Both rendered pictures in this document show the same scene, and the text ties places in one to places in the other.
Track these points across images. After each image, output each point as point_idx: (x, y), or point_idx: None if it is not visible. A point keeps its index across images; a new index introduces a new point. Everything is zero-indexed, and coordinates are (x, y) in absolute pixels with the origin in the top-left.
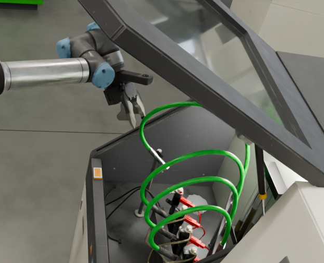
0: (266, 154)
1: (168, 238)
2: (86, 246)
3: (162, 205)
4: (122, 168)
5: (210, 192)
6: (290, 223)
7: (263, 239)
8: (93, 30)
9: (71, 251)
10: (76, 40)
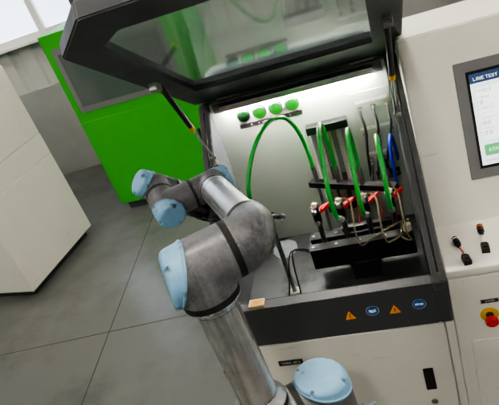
0: (290, 135)
1: (350, 238)
2: (331, 341)
3: (284, 275)
4: (240, 295)
5: None
6: (429, 55)
7: (426, 88)
8: (150, 182)
9: None
10: (167, 193)
